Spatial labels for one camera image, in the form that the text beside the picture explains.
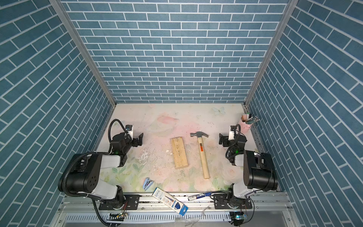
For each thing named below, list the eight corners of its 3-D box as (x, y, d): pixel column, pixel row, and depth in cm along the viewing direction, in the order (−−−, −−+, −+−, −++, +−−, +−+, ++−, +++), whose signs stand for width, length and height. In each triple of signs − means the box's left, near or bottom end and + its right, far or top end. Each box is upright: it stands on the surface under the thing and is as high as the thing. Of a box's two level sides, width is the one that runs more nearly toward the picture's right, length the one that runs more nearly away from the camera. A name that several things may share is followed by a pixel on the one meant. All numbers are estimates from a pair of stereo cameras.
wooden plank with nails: (175, 169, 87) (174, 166, 84) (171, 141, 99) (170, 138, 96) (188, 166, 88) (188, 164, 85) (182, 139, 101) (182, 136, 98)
